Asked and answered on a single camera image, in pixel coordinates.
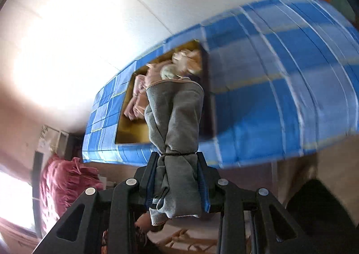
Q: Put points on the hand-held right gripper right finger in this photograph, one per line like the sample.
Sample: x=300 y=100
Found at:
x=204 y=186

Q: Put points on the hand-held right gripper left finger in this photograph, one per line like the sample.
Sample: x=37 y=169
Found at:
x=150 y=178

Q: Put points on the red tin box gold inside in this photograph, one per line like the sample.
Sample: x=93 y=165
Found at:
x=131 y=130

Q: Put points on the grey cloth pink trim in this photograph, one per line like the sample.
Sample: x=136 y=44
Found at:
x=176 y=119

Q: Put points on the peach cloth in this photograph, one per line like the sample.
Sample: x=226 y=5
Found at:
x=188 y=60

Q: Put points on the pink bedding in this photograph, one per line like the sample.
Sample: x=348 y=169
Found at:
x=61 y=183

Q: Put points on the white shelf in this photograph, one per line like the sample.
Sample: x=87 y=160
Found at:
x=60 y=137

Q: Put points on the pale patterned cloth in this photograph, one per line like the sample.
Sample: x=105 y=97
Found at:
x=168 y=73

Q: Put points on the person's black trouser leg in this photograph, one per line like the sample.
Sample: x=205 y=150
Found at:
x=317 y=209

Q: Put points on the blue checked cloth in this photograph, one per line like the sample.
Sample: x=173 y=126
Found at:
x=266 y=88

